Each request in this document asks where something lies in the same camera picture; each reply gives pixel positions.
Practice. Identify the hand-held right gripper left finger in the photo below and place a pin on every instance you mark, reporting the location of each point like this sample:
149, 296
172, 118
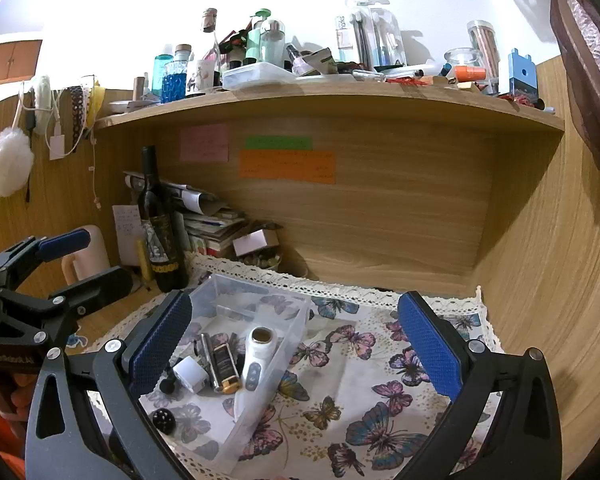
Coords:
160, 345

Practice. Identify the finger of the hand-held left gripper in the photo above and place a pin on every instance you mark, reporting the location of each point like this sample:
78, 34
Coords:
65, 244
100, 285

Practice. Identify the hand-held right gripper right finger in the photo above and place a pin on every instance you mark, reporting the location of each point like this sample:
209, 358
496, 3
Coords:
430, 345

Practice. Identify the white charger plug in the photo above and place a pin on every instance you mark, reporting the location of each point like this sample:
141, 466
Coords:
190, 375

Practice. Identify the dark metal cylinder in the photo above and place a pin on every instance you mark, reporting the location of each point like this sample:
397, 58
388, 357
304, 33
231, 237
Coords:
205, 355

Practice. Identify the gold black lighter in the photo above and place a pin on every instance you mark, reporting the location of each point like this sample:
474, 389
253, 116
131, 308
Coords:
225, 367

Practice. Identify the black perforated ball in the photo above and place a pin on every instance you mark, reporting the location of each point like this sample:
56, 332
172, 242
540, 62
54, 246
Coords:
162, 420

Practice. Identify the clear plastic storage box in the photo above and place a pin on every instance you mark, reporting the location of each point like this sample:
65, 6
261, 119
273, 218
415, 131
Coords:
240, 310

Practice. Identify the white handheld massager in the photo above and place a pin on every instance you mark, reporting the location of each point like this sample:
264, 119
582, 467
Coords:
257, 355

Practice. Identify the cream ceramic mug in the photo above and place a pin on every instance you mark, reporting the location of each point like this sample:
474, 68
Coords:
87, 255

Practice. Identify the yellow tube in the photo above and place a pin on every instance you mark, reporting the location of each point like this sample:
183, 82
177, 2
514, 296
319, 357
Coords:
142, 260

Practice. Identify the white handwritten paper note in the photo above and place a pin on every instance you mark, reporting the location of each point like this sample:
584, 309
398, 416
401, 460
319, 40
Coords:
127, 230

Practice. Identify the butterfly print lace cloth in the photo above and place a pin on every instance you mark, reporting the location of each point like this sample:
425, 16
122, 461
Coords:
380, 385

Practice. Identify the dark wine bottle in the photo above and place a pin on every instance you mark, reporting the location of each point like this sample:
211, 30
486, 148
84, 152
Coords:
157, 240

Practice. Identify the white charger adapter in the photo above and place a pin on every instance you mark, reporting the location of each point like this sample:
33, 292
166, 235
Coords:
56, 146

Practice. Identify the white fluffy puff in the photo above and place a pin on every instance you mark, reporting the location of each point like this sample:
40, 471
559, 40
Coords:
7, 160

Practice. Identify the rolled white paper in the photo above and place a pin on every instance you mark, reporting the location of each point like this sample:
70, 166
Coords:
180, 192

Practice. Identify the stack of booklets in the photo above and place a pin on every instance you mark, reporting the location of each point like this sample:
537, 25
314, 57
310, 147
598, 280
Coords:
215, 232

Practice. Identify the bowl of trinkets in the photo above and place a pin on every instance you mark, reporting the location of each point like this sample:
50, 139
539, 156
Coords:
262, 261

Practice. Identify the pink white small box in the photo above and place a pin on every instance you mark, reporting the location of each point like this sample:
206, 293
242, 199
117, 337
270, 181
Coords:
252, 242

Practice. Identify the patterned headband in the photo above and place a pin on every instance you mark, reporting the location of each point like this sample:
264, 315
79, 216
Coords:
77, 105

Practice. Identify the white fluffy headband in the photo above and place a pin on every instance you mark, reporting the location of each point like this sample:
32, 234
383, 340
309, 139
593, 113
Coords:
42, 100

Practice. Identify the yellow cloth item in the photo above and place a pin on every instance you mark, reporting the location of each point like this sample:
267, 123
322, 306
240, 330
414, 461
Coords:
97, 97

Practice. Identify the white plate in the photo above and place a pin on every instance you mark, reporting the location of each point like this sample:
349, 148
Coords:
127, 106

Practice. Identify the pink sticky note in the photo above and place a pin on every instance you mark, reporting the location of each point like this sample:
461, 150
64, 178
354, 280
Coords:
205, 142

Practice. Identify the cardboard roll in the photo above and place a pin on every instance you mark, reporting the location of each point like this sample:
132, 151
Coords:
140, 87

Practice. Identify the blue glass jar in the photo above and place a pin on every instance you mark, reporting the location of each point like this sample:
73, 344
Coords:
176, 80

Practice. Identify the teal plastic bottle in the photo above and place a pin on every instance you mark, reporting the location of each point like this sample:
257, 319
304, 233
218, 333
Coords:
160, 67

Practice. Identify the white printed mug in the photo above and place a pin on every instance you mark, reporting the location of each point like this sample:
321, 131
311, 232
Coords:
200, 76

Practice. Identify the orange sticky note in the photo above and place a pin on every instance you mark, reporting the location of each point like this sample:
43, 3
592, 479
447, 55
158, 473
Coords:
287, 166

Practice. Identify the green sticky note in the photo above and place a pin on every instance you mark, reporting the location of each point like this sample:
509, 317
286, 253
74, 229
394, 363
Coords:
278, 142

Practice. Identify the corked clear glass bottle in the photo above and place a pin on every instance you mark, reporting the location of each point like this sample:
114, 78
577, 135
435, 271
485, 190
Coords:
211, 35

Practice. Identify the white plastic container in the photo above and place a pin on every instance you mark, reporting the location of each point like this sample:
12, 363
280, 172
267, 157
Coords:
257, 76

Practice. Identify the wooden shelf board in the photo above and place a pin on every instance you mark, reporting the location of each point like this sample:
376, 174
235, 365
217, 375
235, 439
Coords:
330, 105

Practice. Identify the orange capped tube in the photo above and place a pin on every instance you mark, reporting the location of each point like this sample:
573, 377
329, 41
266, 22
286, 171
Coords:
469, 72

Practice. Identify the green pump bottle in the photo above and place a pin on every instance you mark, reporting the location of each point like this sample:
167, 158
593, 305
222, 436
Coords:
254, 35

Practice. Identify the blue box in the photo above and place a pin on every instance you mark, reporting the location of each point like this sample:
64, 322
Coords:
522, 77

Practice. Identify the round glass jar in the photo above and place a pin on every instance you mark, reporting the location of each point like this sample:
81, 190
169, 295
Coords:
462, 60

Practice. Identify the clear bottle silver cap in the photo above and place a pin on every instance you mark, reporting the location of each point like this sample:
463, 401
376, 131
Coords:
272, 42

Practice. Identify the brown curtain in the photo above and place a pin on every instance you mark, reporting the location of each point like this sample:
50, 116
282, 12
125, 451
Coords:
585, 85

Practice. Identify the tall clear straw canister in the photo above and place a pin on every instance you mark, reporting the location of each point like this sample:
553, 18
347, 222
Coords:
482, 45

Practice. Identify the white green squeezed tube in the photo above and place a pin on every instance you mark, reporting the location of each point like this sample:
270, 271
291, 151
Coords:
320, 60

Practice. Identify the clear toothbrush pack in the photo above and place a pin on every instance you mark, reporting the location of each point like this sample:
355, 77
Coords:
387, 35
352, 30

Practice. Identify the wooden wall cabinet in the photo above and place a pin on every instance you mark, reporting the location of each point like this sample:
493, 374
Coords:
10, 62

